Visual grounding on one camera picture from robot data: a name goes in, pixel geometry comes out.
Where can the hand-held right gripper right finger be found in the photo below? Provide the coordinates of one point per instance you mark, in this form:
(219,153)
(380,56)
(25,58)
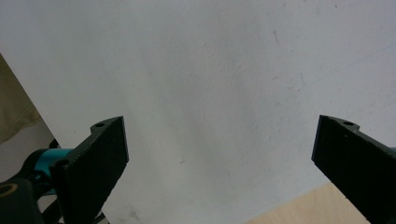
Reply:
(351,161)

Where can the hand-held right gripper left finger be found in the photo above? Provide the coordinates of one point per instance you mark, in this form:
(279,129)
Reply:
(93,168)

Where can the light wooden board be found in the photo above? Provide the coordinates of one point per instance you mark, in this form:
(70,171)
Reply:
(314,208)

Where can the olive cloth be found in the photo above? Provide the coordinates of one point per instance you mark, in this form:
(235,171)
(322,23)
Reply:
(14,109)

